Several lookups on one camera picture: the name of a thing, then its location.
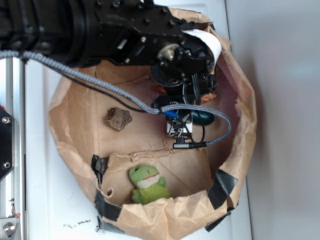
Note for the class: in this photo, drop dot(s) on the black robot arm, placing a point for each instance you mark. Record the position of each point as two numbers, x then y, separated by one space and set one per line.
82 33

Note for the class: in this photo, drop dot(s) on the green plush frog toy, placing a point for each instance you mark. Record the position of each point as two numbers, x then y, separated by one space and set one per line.
149 184

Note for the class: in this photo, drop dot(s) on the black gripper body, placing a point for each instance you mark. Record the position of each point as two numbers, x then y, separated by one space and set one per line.
190 73

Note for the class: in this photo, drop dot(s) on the brown paper bag bin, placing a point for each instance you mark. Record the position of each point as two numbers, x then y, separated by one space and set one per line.
205 184

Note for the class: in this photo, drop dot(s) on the metal corner bracket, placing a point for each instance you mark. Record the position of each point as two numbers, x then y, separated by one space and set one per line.
9 227

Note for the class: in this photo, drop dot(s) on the orange spiral sea shell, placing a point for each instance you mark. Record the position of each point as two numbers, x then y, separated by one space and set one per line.
203 99

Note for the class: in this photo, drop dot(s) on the dark green oval capsule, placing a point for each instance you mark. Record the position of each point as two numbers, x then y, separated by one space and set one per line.
202 118

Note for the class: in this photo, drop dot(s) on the brown rough rock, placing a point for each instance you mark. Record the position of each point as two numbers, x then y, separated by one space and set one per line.
117 118

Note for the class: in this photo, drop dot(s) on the aluminium frame rail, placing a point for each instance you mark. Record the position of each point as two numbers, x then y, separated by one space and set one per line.
12 188

